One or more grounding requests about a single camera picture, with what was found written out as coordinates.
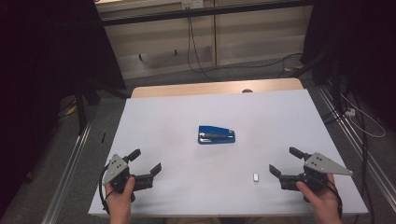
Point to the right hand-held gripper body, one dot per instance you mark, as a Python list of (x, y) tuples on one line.
[(322, 165)]

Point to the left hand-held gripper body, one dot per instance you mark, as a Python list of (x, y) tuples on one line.
[(118, 169)]

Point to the silver staple strip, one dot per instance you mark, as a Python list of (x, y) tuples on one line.
[(256, 177)]

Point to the blue stapler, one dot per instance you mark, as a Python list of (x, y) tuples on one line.
[(214, 140)]

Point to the person's left hand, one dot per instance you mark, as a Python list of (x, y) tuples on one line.
[(120, 202)]

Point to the person's right hand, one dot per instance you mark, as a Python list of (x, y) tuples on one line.
[(323, 203)]

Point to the small black floor object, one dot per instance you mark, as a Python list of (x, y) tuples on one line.
[(103, 137)]

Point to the white plug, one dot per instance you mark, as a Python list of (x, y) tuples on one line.
[(350, 112)]

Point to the black stand leg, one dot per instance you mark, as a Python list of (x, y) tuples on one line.
[(81, 109)]

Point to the round table grommet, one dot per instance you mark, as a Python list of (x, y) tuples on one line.
[(247, 90)]

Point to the wooden table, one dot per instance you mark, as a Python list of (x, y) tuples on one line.
[(186, 88)]

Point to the black curtain with stand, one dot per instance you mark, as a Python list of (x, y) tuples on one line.
[(358, 46)]

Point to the large black curtain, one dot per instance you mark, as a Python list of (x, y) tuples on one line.
[(37, 62)]

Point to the black horizontal bar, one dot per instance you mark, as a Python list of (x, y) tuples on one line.
[(202, 13)]

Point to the metal floor rail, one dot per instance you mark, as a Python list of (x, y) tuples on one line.
[(67, 177), (358, 143)]

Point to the white wall socket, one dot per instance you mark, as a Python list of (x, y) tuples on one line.
[(192, 3)]

